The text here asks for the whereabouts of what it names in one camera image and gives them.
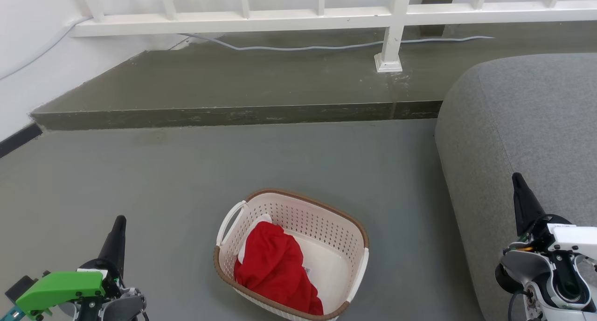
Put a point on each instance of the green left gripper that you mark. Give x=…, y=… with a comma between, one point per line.
x=60, y=288

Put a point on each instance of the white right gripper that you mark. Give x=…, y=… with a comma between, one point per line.
x=573, y=239

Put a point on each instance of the white perforated laundry basket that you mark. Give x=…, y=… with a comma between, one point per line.
x=322, y=223

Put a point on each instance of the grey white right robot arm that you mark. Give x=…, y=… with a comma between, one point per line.
x=527, y=269

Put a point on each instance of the grey fabric sofa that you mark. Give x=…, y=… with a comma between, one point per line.
x=522, y=125

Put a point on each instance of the red garment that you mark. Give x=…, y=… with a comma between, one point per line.
x=275, y=265

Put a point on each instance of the white metal railing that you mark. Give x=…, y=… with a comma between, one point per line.
x=280, y=18

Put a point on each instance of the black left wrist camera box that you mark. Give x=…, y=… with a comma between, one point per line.
x=19, y=287

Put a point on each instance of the black wall baseboard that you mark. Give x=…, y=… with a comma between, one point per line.
x=18, y=139

